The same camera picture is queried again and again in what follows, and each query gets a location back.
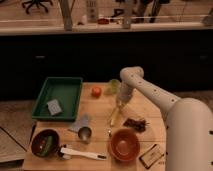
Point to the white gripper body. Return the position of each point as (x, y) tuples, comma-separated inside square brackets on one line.
[(124, 94)]

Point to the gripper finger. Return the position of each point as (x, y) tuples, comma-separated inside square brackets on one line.
[(121, 106), (117, 109)]

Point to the yellow banana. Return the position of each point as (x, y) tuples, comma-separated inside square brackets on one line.
[(113, 118)]

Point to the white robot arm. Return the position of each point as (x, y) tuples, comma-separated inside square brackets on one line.
[(188, 122)]

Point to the green apple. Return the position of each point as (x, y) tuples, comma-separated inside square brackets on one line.
[(113, 86)]

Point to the dark dried food pile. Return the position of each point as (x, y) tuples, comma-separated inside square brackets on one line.
[(137, 125)]

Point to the orange tomato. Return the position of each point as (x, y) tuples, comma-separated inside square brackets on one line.
[(96, 91)]

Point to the orange bowl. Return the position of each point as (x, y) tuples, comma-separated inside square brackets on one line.
[(123, 145)]

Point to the metal measuring cup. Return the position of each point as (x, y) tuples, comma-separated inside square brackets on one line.
[(85, 134)]

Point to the green plastic tray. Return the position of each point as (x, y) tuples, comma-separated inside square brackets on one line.
[(65, 92)]

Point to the grey sponge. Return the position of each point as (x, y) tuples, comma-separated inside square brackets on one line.
[(54, 107)]

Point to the green cucumber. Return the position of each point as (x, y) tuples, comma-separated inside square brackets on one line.
[(47, 143)]

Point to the dark bowl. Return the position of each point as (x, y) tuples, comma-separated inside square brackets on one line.
[(37, 143)]

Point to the office chair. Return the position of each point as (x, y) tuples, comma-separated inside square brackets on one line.
[(38, 3)]

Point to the white handled brush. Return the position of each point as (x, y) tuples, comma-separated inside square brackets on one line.
[(91, 155)]

